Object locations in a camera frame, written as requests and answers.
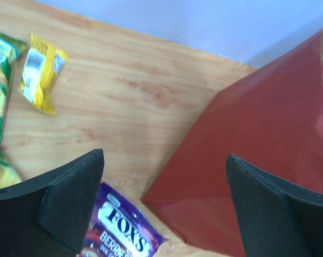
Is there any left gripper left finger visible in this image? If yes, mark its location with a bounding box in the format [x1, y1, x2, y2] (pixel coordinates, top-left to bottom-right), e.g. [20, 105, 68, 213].
[0, 149, 104, 256]

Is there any red brown paper bag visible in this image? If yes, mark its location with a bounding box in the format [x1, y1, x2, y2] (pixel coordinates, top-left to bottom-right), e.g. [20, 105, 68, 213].
[142, 30, 323, 256]

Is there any green Fox's candy packet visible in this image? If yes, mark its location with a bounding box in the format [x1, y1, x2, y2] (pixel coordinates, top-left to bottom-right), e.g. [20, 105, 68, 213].
[0, 32, 27, 118]

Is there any red snack packet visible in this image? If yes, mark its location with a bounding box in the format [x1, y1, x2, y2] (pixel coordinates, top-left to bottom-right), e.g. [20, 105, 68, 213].
[78, 183, 168, 257]

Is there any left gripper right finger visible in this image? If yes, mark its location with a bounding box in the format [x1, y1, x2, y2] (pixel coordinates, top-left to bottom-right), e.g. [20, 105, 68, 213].
[226, 154, 323, 256]

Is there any yellow snack packet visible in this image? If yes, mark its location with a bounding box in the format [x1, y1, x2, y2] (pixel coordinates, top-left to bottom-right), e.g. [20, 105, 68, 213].
[18, 33, 68, 115]

